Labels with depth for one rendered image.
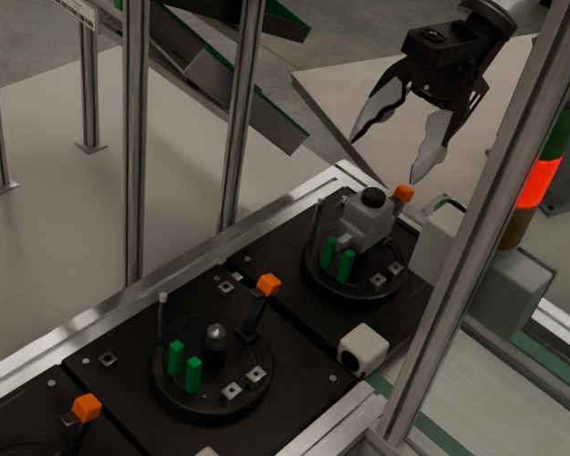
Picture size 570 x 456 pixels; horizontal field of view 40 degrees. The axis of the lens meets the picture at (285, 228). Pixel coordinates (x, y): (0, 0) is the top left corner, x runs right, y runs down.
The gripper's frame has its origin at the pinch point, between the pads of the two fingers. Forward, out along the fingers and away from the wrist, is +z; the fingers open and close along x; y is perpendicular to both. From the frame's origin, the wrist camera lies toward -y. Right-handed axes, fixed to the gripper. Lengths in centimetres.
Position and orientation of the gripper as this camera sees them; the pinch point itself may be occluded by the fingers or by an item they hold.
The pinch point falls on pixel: (383, 155)
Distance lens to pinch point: 91.7
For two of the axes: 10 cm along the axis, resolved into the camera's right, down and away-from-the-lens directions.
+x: -7.1, -5.6, 4.2
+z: -5.6, 8.2, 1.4
